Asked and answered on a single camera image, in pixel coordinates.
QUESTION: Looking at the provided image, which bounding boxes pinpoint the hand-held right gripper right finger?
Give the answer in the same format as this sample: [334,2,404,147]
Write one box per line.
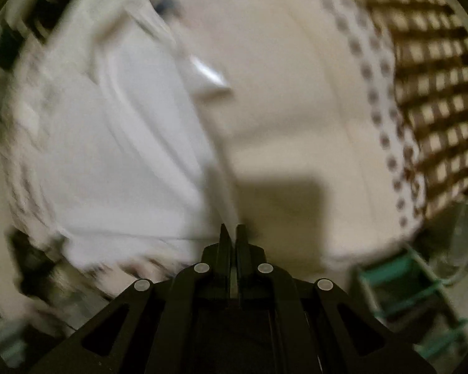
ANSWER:
[235,224,437,374]

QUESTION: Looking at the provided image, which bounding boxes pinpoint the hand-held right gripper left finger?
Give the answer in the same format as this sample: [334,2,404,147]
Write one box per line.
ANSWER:
[27,224,232,374]

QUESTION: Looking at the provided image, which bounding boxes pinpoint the white t-shirt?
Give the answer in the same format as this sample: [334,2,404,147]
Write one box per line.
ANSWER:
[2,0,244,277]

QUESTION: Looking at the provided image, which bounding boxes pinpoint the teal rack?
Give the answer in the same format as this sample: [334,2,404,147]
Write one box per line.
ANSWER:
[355,242,468,355]

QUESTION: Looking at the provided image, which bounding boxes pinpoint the floral bedspread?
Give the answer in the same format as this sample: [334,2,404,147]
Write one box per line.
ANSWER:
[152,0,427,266]

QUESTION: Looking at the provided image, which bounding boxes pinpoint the brown checked blanket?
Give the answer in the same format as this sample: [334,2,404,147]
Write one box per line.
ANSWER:
[335,0,468,219]

